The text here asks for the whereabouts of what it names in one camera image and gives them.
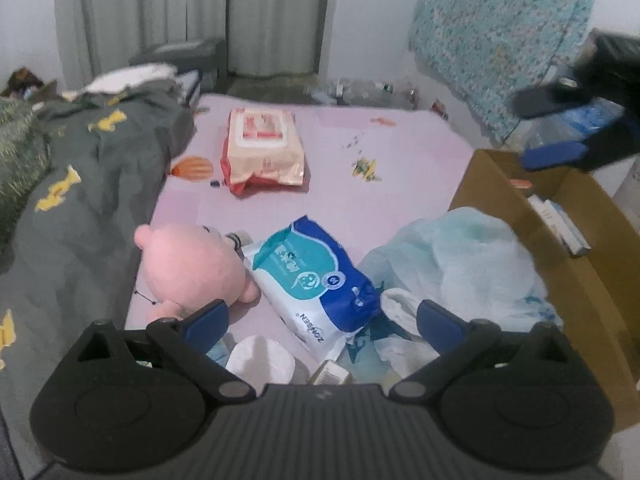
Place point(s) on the pink plush toy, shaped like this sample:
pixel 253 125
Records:
pixel 187 267

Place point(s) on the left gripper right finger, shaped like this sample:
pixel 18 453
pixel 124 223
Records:
pixel 459 345

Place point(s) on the grey curtain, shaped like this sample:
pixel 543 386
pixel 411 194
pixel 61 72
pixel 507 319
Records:
pixel 263 37

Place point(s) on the blue white diaper pack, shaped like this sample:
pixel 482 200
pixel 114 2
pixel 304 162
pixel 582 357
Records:
pixel 311 283

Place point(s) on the blue floral hanging cloth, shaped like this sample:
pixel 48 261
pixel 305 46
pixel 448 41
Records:
pixel 485 50

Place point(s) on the white plastic shopping bag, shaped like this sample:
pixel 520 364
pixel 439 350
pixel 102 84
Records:
pixel 467 262

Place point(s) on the green leaf pattern pillow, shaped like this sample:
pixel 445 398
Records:
pixel 24 159

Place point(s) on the white yogurt cup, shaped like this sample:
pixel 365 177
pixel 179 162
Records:
pixel 261 362

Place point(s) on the gold tissue pack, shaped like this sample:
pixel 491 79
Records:
pixel 329 373

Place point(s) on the brown cardboard box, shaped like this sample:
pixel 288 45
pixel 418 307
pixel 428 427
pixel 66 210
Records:
pixel 597 294

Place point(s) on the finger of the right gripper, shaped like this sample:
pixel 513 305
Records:
pixel 549 99
pixel 553 155

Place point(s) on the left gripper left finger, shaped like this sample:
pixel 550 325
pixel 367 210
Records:
pixel 183 346

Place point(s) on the red wet wipes pack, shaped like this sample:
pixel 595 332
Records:
pixel 262 149

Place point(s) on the blue white paper box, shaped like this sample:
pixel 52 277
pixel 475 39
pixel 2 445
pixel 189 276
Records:
pixel 561 226

